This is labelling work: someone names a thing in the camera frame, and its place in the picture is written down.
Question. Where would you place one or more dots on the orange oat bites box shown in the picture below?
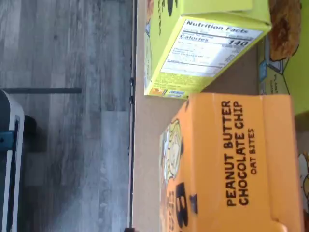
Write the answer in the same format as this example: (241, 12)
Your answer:
(304, 174)
(270, 157)

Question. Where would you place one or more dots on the particle board shelf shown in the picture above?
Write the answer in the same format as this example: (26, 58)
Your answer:
(147, 145)

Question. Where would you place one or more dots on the black metal shelf rack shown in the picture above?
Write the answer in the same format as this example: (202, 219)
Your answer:
(132, 145)

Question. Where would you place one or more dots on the green oat bites box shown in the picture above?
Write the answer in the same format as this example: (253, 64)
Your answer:
(297, 72)
(193, 60)

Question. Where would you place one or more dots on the black metal bar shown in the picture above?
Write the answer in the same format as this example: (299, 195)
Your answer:
(48, 90)

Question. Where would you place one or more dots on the white rounded machine housing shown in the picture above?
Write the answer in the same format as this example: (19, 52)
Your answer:
(19, 135)

